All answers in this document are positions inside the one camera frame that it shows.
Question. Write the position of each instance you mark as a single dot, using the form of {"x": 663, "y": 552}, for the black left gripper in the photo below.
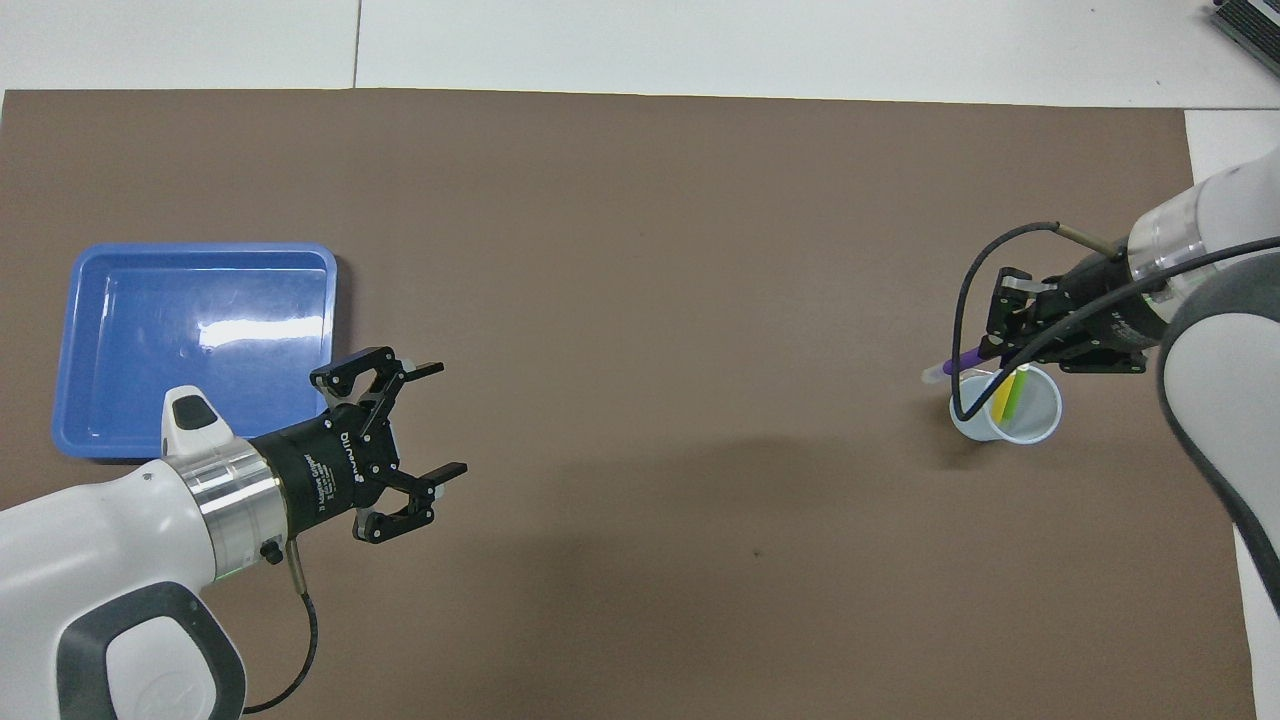
{"x": 320, "y": 470}

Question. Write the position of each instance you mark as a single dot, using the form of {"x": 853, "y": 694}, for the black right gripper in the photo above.
{"x": 1095, "y": 285}

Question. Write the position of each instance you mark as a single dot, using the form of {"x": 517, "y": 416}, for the green marker pen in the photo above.
{"x": 1016, "y": 392}

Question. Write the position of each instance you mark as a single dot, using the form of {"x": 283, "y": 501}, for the yellow marker pen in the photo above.
{"x": 1002, "y": 398}

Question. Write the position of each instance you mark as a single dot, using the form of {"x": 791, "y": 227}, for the purple marker pen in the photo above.
{"x": 960, "y": 361}

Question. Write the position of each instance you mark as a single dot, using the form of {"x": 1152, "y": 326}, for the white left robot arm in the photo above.
{"x": 100, "y": 560}

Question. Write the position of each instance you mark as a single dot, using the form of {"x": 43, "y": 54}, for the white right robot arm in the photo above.
{"x": 1220, "y": 420}

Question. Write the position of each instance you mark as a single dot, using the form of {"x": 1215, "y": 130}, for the blue plastic tray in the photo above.
{"x": 150, "y": 330}

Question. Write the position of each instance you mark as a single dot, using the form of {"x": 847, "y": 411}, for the translucent plastic cup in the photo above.
{"x": 1040, "y": 415}

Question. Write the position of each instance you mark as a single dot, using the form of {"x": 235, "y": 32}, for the brown table mat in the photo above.
{"x": 640, "y": 200}

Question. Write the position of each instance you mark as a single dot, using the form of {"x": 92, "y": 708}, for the striped grey device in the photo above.
{"x": 1250, "y": 30}

